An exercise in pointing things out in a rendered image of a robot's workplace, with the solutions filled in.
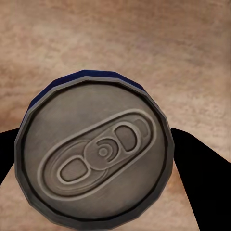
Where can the can of soda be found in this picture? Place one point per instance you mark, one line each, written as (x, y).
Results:
(93, 152)

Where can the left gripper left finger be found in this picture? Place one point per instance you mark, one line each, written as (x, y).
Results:
(7, 152)

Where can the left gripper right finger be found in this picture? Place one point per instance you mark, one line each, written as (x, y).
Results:
(206, 177)

